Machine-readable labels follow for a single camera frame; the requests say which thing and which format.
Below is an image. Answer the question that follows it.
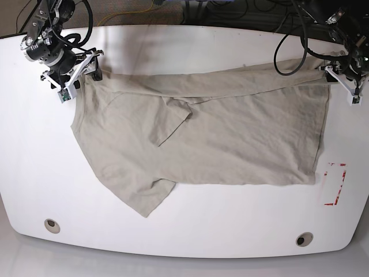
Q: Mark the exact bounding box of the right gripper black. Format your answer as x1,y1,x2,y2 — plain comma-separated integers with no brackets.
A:
47,56,102,89

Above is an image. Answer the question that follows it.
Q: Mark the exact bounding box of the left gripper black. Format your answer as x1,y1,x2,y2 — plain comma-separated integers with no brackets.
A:
325,62,342,83

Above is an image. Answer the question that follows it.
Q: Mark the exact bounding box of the beige t-shirt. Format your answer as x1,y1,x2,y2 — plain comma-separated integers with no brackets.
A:
71,57,330,217

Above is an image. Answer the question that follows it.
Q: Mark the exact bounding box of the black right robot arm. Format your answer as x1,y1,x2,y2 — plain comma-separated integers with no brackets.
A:
21,1,103,89

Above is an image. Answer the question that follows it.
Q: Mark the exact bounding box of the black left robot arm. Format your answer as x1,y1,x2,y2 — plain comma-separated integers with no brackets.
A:
291,1,368,87

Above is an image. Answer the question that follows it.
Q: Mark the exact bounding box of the red tape rectangle marking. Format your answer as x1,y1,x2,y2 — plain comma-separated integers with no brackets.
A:
321,163,347,207

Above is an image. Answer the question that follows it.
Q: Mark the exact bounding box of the left table grommet hole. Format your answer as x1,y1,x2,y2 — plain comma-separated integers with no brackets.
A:
44,219,61,234

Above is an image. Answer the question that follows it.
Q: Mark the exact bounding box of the table grommet hole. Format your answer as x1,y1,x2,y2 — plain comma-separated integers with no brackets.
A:
296,232,314,247
44,219,61,234

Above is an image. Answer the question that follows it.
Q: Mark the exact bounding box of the right table grommet hole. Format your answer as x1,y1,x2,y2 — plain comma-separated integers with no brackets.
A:
296,232,314,247

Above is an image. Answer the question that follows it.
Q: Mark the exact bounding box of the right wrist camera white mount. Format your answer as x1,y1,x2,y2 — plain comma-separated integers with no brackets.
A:
40,48,104,103

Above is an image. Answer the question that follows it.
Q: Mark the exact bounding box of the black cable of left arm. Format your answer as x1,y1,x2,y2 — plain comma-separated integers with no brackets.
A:
273,0,326,76

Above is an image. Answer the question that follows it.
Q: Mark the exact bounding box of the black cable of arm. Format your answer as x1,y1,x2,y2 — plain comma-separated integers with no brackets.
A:
62,0,95,54
273,0,326,76

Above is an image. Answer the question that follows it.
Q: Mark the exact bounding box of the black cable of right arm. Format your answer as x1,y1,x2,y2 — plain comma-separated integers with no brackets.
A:
62,0,95,54

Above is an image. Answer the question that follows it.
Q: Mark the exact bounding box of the yellow cable on floor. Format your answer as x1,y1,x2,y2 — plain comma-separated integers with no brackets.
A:
97,0,158,28

